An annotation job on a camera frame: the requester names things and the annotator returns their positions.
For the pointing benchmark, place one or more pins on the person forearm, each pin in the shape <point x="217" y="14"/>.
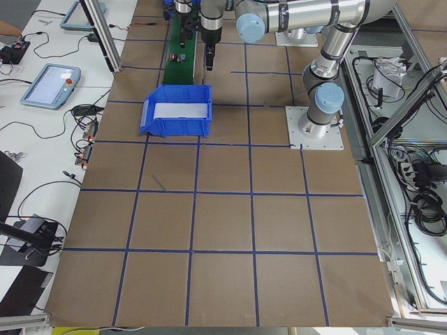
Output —
<point x="7" y="29"/>

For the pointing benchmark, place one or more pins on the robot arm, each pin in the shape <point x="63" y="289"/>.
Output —
<point x="185" y="6"/>
<point x="254" y="19"/>

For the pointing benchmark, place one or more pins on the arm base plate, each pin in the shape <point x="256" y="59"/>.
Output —
<point x="305" y="135"/>
<point x="296" y="38"/>

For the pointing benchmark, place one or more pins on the blue bin left side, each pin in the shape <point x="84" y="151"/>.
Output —
<point x="177" y="93"/>

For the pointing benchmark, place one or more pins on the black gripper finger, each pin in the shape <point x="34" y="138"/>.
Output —
<point x="182" y="40"/>
<point x="209" y="61"/>

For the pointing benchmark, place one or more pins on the teach pendant far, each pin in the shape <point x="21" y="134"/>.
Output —
<point x="75" y="19"/>

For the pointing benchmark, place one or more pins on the green conveyor belt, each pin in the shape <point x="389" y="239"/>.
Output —
<point x="179" y="73"/>

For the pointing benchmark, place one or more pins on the red push button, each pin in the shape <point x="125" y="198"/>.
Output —
<point x="179" y="58"/>

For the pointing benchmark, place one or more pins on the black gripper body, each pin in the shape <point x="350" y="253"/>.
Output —
<point x="211" y="35"/>
<point x="181" y="24"/>

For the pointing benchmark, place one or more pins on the white foam pad left bin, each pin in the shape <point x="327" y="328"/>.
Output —
<point x="180" y="110"/>

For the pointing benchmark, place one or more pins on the black power adapter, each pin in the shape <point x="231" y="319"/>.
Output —
<point x="92" y="38"/>

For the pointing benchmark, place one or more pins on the teach pendant near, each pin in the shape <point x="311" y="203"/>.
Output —
<point x="52" y="86"/>

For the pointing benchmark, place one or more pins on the aluminium frame post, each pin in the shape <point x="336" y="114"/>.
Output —
<point x="101" y="30"/>

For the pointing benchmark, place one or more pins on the teach pendant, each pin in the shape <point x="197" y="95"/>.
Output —
<point x="52" y="86"/>
<point x="75" y="19"/>

